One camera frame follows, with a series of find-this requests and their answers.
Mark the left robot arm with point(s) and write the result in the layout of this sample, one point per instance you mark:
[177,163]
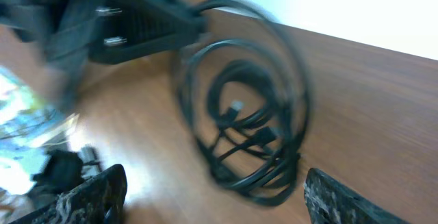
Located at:
[29,20]

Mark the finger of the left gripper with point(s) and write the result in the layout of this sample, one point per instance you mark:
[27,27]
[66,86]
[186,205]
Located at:
[130,29]

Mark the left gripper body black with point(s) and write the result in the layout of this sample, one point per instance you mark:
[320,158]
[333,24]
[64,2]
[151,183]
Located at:
[74,24]

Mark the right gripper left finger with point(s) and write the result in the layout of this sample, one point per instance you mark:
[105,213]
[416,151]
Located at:
[98,200]

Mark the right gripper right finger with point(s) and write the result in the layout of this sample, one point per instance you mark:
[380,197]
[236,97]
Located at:
[329,201]

